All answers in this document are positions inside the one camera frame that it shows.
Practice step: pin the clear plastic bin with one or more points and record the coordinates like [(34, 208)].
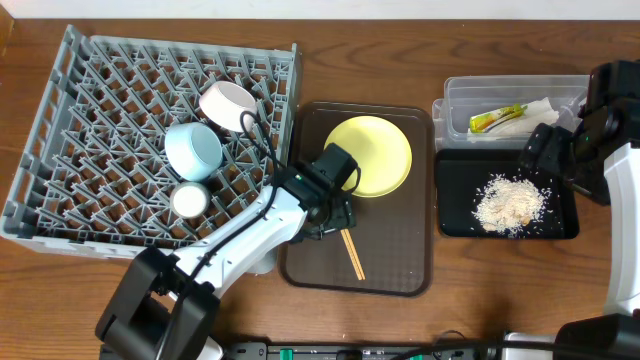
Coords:
[(467, 96)]

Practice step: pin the white napkin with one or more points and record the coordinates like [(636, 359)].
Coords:
[(532, 114)]

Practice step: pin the rice food waste pile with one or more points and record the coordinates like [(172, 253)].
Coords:
[(506, 206)]

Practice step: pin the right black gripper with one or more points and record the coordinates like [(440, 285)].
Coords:
[(555, 139)]

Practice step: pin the black plastic tray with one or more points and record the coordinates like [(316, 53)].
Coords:
[(462, 176)]

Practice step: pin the light blue bowl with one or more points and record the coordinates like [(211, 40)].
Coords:
[(193, 150)]

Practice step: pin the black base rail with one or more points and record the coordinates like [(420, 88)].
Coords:
[(262, 351)]

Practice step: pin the grey plastic dish rack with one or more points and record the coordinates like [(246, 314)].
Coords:
[(94, 179)]

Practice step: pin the white paper cup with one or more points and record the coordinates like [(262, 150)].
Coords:
[(189, 200)]

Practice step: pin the brown serving tray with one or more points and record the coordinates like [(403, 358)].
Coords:
[(394, 233)]

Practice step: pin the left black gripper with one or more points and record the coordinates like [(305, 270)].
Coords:
[(338, 216)]

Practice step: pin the pink white bowl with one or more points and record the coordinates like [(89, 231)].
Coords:
[(229, 105)]

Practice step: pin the green snack wrapper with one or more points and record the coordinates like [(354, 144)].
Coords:
[(482, 122)]

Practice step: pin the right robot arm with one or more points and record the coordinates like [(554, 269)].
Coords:
[(600, 159)]

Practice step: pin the wooden chopstick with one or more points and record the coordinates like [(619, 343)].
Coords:
[(350, 255), (355, 255)]

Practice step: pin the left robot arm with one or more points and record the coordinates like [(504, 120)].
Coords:
[(165, 305)]

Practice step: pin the yellow round plate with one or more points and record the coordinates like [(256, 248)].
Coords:
[(381, 150)]

